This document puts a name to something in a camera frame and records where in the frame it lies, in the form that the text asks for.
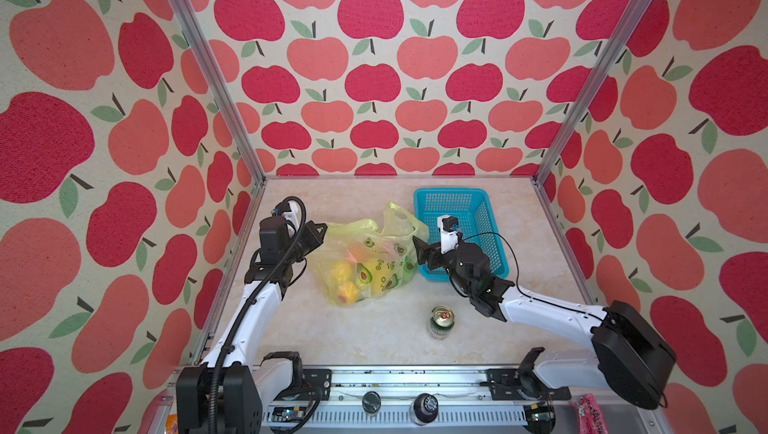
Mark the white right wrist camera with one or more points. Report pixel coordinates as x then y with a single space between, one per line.
450 234

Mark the aluminium corner post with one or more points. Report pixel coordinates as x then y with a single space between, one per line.
615 45
211 71

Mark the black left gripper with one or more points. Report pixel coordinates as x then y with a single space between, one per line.
315 238

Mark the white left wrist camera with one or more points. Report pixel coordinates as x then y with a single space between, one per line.
290 211

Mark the yellow toy fruit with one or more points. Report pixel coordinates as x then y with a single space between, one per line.
344 275

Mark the aluminium front rail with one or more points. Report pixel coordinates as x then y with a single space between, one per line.
472 399

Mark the yellow plastic bag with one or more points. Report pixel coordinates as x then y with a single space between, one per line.
384 256

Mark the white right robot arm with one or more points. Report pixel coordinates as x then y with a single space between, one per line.
620 350

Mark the right aluminium corner post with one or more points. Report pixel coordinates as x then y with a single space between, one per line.
615 45

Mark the green drink can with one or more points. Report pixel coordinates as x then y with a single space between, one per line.
441 322

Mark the black round knob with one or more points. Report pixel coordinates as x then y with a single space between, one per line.
424 410

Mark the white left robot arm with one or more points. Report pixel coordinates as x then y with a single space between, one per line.
228 392

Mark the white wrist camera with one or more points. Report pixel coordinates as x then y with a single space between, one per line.
290 211
450 234

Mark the grey round button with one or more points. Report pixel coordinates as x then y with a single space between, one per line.
371 403

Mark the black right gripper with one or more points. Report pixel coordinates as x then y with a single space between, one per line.
425 249

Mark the left aluminium corner post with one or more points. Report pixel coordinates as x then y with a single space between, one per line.
211 71

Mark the pink snack packet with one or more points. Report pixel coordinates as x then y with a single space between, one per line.
589 415

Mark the teal plastic basket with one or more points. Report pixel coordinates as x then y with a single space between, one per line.
472 208

